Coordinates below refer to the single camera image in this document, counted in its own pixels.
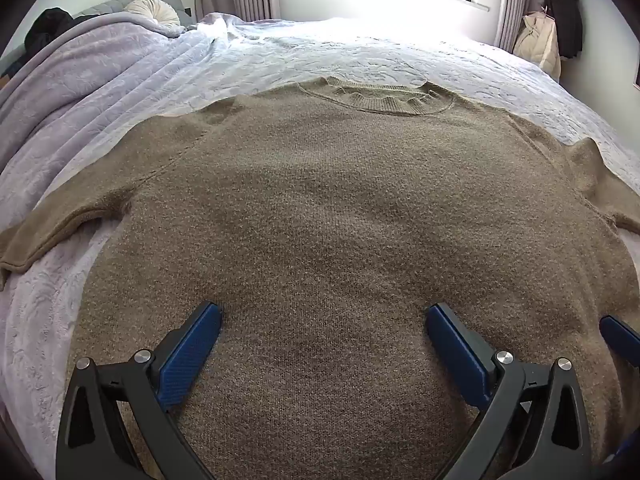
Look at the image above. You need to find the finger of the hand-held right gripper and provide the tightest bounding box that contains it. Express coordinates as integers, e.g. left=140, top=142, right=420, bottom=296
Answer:
left=599, top=315, right=640, bottom=357

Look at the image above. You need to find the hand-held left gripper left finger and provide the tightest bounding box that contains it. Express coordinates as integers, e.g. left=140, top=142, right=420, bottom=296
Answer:
left=56, top=301, right=223, bottom=480

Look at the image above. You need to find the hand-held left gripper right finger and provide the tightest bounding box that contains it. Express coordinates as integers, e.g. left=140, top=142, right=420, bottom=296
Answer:
left=425, top=302, right=591, bottom=480

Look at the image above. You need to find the brown knit sweater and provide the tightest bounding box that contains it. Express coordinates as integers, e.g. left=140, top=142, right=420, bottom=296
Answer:
left=0, top=76, right=640, bottom=480

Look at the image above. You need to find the dark clothes pile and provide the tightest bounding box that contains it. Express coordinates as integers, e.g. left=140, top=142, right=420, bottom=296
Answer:
left=9, top=7, right=103, bottom=71

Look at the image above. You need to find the lavender fleece blanket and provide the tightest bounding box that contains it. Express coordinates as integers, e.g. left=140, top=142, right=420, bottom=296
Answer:
left=0, top=12, right=261, bottom=181

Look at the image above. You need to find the cream hanging coat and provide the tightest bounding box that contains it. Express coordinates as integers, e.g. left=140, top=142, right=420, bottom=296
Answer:
left=512, top=10, right=562, bottom=81

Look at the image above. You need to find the white embossed bedspread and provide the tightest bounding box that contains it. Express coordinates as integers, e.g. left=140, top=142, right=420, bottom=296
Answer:
left=0, top=16, right=640, bottom=461

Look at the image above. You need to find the black hanging coat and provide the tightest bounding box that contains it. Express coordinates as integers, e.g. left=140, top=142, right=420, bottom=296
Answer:
left=539, top=0, right=584, bottom=60

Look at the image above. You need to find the round cream pillow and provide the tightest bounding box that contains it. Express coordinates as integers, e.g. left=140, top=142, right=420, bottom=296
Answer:
left=123, top=0, right=182, bottom=31

